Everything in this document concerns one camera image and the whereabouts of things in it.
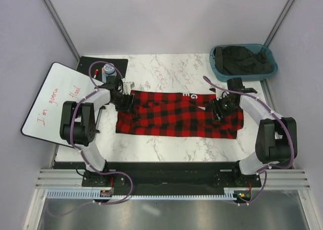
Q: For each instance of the white blue lidded jar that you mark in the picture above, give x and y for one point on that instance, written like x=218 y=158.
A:
x=109 y=69

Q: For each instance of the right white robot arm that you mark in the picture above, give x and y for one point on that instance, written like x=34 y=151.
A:
x=276 y=141

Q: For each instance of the white dry erase board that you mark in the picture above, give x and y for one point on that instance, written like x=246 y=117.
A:
x=61 y=84

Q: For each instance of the red black plaid shirt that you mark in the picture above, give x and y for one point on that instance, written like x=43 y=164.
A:
x=177 y=115

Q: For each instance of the light blue cable duct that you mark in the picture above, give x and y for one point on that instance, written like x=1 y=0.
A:
x=96 y=194

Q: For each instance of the black clothing in bin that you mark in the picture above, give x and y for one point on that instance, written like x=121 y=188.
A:
x=239 y=60

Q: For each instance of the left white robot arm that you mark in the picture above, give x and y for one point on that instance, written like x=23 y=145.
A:
x=78 y=126

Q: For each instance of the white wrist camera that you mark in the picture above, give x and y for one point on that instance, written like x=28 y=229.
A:
x=219 y=93
x=127 y=87

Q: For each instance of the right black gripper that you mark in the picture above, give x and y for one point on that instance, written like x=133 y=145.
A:
x=215 y=105

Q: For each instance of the teal plastic bin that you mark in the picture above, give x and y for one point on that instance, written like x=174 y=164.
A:
x=254 y=47

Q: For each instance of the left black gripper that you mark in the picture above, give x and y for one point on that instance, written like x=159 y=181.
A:
x=128 y=107

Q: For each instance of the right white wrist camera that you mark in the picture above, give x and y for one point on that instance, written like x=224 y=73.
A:
x=219 y=93

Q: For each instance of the blue orange eraser stick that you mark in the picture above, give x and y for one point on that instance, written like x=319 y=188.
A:
x=103 y=75

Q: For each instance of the black mat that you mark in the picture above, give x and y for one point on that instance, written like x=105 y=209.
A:
x=86 y=61

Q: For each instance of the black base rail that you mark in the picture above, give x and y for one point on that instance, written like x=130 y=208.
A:
x=171 y=178

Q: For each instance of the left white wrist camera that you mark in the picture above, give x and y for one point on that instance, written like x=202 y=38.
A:
x=127 y=87

